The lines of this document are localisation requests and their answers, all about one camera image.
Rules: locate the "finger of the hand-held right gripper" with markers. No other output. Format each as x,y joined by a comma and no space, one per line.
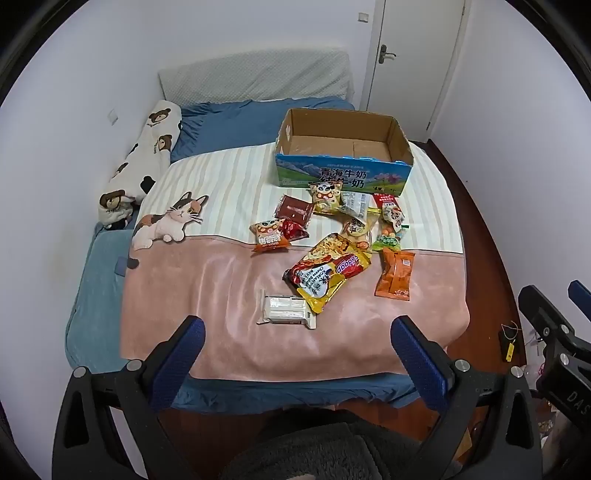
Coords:
538,309
581,297

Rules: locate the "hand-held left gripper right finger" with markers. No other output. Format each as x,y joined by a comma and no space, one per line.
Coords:
420,364

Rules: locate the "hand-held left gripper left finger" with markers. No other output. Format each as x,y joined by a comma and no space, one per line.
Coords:
180,360

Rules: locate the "gumball candy bag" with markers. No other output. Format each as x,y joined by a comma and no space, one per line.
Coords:
390,239

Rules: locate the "yellow panda snack packet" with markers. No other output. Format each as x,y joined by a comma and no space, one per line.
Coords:
325,197

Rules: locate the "blue printed cardboard box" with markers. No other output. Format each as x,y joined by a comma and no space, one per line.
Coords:
341,173

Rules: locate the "yellow tag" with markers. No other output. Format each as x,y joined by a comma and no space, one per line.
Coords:
509,351

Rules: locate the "pink striped cat blanket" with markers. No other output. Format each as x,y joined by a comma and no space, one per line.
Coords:
221,286

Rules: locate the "orange sausage snack packet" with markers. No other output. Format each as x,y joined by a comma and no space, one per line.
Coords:
395,274

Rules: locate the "blue bed sheet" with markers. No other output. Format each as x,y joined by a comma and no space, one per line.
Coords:
92,286

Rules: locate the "white wafer packet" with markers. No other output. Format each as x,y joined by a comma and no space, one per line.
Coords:
286,311

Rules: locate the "red yellow biscuit packet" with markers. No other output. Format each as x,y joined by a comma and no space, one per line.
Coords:
353,265

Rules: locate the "dark fleece clothing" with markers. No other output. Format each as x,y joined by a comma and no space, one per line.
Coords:
323,452

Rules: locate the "large yellow noodle packet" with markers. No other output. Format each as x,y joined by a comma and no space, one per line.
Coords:
318,277

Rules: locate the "pale yellow cartoon snack packet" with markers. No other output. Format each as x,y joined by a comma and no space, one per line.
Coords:
356,229

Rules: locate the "orange cartoon snack packet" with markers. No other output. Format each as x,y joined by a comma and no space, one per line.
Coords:
270,235

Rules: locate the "red white snack packet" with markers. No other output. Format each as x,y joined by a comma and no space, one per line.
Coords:
388,207

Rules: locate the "clear snack packet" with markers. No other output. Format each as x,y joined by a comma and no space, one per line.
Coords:
358,203

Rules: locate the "small red snack packet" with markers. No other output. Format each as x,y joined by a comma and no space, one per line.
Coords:
296,229

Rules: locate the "dark red snack packet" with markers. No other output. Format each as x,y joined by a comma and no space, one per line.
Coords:
294,209

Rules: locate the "bear print pillow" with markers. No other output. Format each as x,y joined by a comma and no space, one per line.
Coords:
147,147

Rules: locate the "white door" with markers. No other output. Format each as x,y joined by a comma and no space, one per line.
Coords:
415,60

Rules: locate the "grey padded headboard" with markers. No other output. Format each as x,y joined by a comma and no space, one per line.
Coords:
254,76

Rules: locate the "white wall outlet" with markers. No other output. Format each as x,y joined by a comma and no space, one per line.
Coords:
112,116

